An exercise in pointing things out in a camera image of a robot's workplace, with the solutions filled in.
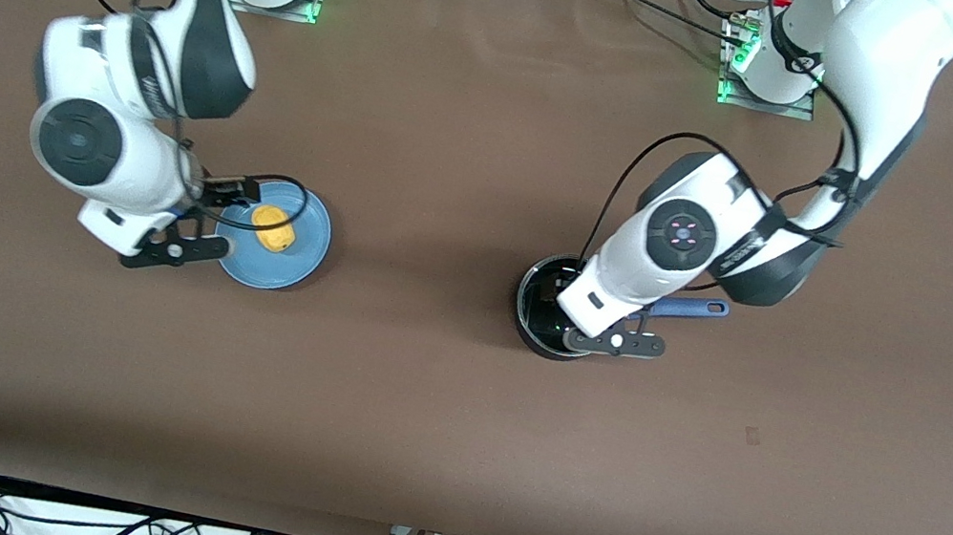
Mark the brown table cover sheet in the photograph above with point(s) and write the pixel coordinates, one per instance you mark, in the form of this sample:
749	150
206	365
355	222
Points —
456	158

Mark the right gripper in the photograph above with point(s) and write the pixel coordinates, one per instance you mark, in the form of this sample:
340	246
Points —
216	192

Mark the yellow potato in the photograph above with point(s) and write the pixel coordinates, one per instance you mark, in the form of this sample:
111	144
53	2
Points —
274	232

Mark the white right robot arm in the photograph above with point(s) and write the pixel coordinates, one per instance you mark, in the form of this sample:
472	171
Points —
82	139

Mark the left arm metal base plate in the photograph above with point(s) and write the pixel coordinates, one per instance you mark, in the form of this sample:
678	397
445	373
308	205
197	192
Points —
737	98

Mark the blue round plate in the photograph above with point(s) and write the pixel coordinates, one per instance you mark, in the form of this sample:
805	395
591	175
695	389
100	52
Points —
282	274

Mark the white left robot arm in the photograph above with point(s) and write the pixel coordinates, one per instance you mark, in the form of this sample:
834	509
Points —
878	64

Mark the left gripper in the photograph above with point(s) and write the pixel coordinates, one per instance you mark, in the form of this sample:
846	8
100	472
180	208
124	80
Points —
551	296

